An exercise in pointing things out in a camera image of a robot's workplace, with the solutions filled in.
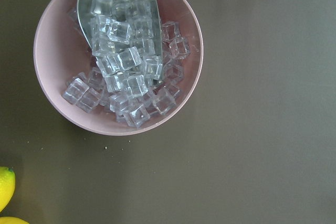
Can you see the steel ice scoop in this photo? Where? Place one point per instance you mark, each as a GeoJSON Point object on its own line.
{"type": "Point", "coordinates": [89, 3]}

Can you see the whole lemon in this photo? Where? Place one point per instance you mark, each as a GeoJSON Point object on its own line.
{"type": "Point", "coordinates": [12, 220]}
{"type": "Point", "coordinates": [8, 181]}

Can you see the pink bowl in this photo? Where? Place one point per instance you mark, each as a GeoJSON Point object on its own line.
{"type": "Point", "coordinates": [60, 53]}

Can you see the pile of clear ice cubes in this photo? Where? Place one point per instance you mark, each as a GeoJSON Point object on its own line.
{"type": "Point", "coordinates": [130, 78]}

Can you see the whole lemon far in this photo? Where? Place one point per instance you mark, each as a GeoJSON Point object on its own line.
{"type": "Point", "coordinates": [12, 220]}

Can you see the whole lemon near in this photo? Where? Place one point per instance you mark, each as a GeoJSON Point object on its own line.
{"type": "Point", "coordinates": [8, 181]}

